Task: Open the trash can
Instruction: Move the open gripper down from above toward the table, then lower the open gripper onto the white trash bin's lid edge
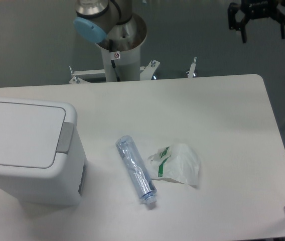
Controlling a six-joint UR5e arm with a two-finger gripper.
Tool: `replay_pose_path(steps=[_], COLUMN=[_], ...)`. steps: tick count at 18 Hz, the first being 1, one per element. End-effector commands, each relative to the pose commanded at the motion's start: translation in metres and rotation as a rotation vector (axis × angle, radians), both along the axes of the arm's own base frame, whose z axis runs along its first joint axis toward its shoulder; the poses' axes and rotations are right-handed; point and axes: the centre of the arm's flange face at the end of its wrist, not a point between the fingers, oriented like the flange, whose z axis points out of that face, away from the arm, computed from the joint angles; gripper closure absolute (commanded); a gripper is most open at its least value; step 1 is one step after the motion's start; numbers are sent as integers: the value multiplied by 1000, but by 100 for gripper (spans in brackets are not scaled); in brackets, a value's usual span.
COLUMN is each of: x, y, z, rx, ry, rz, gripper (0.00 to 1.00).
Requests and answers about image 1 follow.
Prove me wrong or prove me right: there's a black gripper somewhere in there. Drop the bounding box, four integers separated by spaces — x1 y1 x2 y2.
227 0 285 43

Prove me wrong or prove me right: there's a white trash can lid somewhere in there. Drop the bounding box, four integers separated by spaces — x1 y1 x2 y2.
0 102 65 168

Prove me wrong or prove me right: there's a white plastic trash can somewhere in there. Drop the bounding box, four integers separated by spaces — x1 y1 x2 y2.
0 97 87 205

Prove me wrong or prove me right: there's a white green plastic bag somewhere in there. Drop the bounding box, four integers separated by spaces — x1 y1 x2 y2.
145 143 201 186

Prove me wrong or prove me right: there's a clear empty plastic bottle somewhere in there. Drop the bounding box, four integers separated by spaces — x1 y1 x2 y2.
115 136 157 206

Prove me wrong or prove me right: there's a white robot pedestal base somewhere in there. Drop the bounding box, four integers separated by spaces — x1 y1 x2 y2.
68 42 198 85

